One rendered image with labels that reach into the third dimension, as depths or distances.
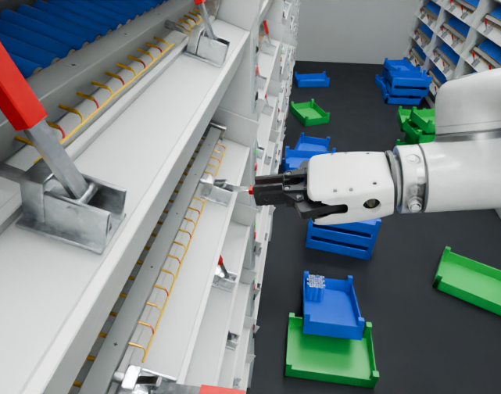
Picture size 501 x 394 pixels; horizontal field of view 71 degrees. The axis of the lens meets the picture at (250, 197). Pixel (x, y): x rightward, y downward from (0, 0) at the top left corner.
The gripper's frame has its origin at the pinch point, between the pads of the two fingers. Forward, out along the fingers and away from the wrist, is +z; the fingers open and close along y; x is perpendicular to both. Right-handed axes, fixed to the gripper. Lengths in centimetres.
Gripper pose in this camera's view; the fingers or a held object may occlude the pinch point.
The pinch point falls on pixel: (270, 189)
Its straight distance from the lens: 47.8
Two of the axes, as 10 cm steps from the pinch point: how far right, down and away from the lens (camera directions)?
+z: -9.7, 0.7, 2.3
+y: 1.4, -6.1, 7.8
